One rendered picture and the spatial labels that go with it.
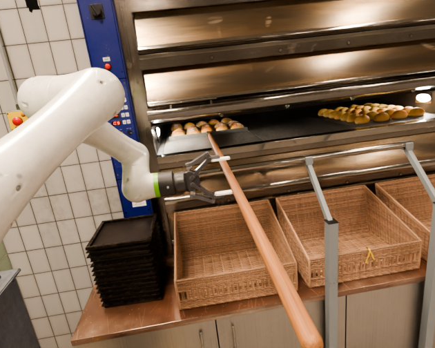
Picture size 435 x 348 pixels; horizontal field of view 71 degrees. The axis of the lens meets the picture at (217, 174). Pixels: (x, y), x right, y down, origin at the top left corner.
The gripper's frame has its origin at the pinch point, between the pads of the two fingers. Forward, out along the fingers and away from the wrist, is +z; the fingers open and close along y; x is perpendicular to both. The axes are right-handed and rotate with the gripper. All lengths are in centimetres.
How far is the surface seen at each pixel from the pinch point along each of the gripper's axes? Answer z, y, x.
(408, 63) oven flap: 111, -33, -55
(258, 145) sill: 25, 2, -54
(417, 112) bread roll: 133, -2, -72
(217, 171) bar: -2.6, 2.6, -16.0
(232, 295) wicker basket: -3, 60, -7
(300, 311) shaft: 0, -1, 75
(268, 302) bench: 12, 61, 0
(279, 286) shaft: -1, -1, 68
